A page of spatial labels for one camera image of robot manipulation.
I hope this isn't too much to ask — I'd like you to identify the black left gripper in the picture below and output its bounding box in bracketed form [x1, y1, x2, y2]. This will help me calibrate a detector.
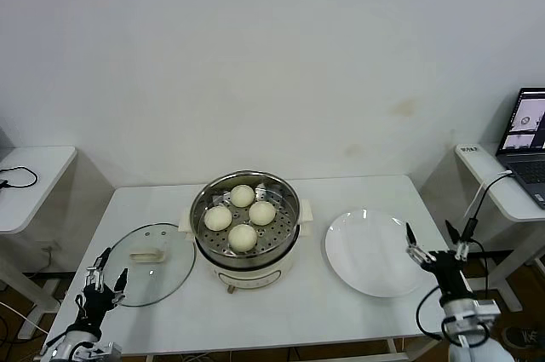
[74, 247, 129, 329]

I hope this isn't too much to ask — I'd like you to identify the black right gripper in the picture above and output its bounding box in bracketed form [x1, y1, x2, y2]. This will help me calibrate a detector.
[404, 220, 472, 302]

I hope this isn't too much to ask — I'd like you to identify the round glass lid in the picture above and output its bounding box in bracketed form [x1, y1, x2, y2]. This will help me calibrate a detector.
[101, 221, 197, 308]

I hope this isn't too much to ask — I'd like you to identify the white steamed baozi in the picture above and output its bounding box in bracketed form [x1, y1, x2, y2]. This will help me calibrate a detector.
[248, 200, 277, 227]
[227, 224, 258, 253]
[230, 184, 255, 209]
[204, 205, 233, 231]

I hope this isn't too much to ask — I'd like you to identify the stainless steel steamer basket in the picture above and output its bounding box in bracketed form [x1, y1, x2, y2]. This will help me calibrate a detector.
[190, 170, 301, 267]

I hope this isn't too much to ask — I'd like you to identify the round white plate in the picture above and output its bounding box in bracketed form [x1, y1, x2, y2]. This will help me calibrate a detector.
[324, 207, 427, 298]

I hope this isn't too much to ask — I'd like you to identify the white side table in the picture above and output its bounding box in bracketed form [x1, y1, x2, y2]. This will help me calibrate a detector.
[453, 141, 545, 313]
[0, 145, 115, 340]

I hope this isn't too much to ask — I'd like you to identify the dark grey sneaker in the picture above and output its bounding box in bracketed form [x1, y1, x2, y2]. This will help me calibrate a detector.
[502, 325, 542, 350]

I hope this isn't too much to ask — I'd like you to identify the cream electric cooker base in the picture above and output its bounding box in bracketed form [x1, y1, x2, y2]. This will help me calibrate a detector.
[177, 198, 315, 295]

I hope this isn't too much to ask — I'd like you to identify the dark grey laptop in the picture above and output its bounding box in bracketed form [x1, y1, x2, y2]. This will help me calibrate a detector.
[496, 87, 545, 210]

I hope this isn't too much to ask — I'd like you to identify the white cable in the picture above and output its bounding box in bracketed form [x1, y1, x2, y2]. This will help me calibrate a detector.
[464, 169, 514, 219]

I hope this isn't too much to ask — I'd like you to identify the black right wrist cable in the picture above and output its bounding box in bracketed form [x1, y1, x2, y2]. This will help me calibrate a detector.
[416, 284, 446, 341]

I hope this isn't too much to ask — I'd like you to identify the white wall socket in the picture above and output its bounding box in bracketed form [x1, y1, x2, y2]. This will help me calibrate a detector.
[41, 240, 61, 267]

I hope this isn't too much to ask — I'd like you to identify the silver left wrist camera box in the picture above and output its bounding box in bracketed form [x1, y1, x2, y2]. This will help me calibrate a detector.
[72, 342, 123, 362]

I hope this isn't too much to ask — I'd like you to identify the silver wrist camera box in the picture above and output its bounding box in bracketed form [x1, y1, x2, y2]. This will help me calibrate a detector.
[463, 300, 502, 325]
[72, 342, 123, 362]

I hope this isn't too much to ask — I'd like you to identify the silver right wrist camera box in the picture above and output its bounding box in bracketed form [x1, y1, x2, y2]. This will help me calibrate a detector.
[463, 300, 502, 325]

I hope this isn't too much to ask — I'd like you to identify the black looped cable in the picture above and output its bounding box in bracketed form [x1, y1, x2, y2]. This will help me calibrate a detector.
[0, 165, 38, 191]

